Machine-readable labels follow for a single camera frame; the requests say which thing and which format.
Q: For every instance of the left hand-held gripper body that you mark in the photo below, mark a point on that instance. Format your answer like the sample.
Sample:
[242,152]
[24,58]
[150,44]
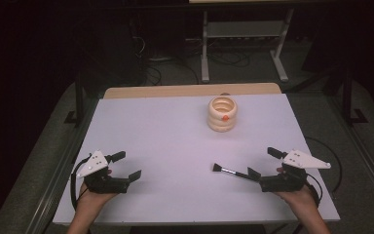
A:
[102,182]

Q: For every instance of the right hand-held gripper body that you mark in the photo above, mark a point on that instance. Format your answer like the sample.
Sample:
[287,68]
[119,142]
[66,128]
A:
[282,182]

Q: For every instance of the black makeup brush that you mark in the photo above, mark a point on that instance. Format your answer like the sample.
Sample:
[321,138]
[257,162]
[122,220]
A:
[230,171]

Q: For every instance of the cream ribbed brush holder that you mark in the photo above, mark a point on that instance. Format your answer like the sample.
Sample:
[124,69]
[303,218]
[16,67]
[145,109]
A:
[222,118]

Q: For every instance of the person's left hand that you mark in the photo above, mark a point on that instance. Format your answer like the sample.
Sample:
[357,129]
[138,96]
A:
[92,199]

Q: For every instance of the person's right hand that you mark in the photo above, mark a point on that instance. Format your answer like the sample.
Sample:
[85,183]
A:
[300,198]

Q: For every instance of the white table board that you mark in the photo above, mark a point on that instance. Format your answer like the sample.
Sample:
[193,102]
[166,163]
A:
[175,146]

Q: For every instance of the black metal stand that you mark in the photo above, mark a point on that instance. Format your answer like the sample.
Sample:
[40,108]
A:
[348,97]
[79,100]

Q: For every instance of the aluminium rail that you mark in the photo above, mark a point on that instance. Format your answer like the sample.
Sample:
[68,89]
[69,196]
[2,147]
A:
[366,159]
[55,182]

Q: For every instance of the white metal desk frame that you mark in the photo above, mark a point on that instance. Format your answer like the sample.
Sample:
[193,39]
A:
[245,29]

